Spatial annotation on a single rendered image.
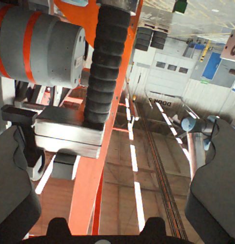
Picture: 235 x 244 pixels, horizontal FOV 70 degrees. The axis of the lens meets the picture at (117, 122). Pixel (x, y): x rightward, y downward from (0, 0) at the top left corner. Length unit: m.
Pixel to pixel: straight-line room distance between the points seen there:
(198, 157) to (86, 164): 0.64
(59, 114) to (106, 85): 0.08
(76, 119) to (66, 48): 0.15
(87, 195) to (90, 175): 0.19
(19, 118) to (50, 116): 0.15
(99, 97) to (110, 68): 0.04
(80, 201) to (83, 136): 1.14
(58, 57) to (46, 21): 0.06
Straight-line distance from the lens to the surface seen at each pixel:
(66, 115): 0.24
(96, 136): 0.23
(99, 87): 0.21
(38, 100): 0.63
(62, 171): 0.25
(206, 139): 1.10
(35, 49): 0.35
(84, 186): 1.23
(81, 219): 1.51
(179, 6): 0.79
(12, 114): 0.38
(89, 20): 0.85
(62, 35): 0.35
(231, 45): 0.71
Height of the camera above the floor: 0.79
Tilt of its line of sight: 26 degrees up
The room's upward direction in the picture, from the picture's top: 166 degrees counter-clockwise
